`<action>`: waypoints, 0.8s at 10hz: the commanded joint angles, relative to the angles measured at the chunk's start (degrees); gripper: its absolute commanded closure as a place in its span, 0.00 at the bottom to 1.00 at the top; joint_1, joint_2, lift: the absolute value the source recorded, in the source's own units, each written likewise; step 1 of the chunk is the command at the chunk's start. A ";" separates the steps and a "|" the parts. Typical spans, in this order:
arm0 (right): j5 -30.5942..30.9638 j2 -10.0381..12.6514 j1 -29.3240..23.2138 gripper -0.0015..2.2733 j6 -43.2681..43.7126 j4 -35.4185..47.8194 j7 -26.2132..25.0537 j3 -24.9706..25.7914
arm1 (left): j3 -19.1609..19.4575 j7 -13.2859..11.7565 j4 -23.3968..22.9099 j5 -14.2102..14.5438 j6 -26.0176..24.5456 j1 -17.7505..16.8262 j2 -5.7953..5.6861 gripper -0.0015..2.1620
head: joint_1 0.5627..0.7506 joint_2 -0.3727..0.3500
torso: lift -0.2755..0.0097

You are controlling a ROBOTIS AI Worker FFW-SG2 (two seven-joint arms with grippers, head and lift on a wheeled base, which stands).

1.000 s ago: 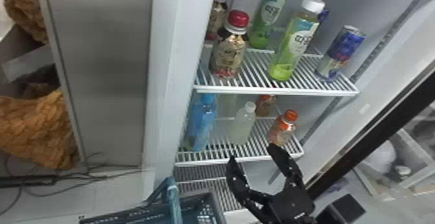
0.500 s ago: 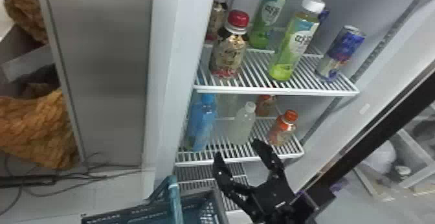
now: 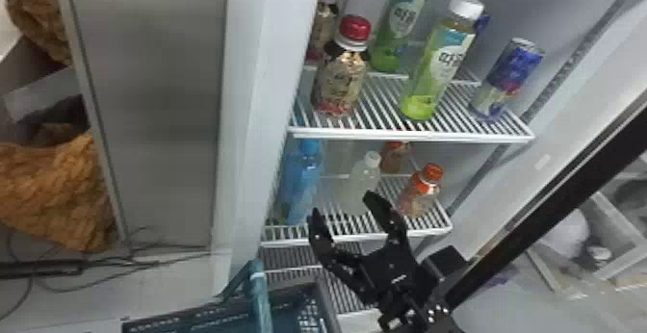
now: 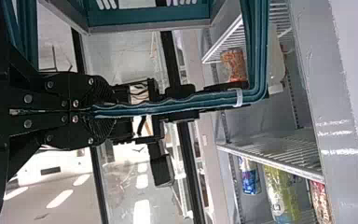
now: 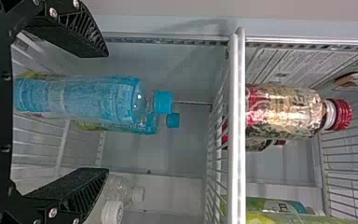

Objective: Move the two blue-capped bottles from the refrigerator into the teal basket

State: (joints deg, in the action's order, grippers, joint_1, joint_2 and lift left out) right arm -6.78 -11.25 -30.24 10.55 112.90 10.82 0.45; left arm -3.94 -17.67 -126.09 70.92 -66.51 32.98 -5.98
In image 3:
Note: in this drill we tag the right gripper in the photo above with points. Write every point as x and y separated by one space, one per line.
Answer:
397 279

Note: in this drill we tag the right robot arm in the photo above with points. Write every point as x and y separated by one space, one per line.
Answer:
419 327

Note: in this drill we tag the clear bottle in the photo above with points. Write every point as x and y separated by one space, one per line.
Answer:
360 183

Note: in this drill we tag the orange bottle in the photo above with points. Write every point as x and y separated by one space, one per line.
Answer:
418 196
394 157

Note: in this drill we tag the blue bottle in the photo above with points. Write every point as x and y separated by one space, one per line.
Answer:
299 178

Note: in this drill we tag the blue basket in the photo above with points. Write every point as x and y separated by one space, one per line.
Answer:
253 315

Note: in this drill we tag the brown bottle with red cap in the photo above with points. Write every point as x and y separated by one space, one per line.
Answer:
339 77
323 21

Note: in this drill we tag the green bottle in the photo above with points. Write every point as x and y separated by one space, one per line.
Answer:
399 21
437 67

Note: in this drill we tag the fridge door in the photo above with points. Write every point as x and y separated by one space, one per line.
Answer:
571 193

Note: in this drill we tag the blue can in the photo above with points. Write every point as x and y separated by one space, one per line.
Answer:
508 74

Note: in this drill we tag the white fridge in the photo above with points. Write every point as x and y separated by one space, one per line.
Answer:
167 122

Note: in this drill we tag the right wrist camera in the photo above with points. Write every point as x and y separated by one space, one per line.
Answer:
441 266

